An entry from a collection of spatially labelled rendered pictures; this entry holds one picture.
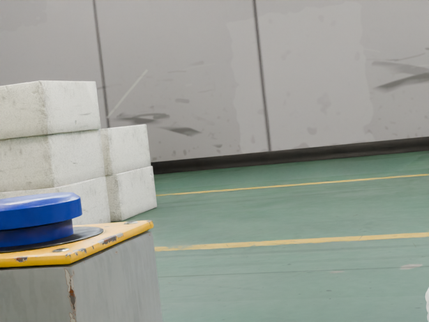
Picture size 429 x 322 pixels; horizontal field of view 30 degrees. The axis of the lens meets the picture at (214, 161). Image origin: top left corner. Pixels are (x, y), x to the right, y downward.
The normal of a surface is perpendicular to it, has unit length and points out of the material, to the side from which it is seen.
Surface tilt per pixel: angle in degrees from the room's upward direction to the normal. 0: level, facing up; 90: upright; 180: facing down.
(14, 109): 90
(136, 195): 90
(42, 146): 90
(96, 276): 90
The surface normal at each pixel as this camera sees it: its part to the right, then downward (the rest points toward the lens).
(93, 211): 0.96, -0.09
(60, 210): 0.72, -0.04
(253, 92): -0.33, 0.08
